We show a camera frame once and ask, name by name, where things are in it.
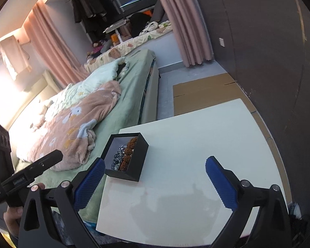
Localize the black jewelry box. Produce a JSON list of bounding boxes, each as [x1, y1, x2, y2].
[[103, 132, 149, 182]]

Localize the person's left hand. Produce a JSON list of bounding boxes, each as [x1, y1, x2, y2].
[[3, 207, 23, 239]]

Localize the pink curtain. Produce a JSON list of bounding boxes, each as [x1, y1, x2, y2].
[[23, 1, 90, 89], [149, 0, 214, 68]]

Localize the pink floral blanket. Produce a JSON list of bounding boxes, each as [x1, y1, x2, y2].
[[15, 80, 123, 172]]

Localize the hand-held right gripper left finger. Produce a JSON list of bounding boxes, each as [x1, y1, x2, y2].
[[17, 157, 106, 248]]

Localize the cream floral quilt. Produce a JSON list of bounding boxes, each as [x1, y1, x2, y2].
[[83, 21, 174, 71]]

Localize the brown seed bead bracelet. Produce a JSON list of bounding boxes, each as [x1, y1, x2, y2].
[[119, 137, 140, 173]]

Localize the small white folding table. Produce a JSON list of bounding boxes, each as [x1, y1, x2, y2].
[[103, 19, 133, 44]]

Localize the green bed sheet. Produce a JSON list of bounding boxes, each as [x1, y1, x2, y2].
[[40, 49, 156, 221]]

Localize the cables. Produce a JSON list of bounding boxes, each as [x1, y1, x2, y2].
[[289, 202, 310, 229]]

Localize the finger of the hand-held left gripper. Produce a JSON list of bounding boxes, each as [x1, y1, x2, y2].
[[24, 149, 64, 182]]

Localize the flat cardboard sheet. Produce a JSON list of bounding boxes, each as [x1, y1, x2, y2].
[[172, 72, 293, 202]]

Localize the hanging dark clothes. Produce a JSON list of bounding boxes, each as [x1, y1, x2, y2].
[[71, 0, 108, 36]]

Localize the grey bed frame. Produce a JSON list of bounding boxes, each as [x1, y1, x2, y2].
[[138, 57, 161, 125]]

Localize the grey stone bead bracelet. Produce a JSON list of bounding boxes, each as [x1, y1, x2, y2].
[[110, 150, 124, 171]]

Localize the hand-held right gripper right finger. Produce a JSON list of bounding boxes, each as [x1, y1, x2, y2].
[[205, 156, 293, 248]]

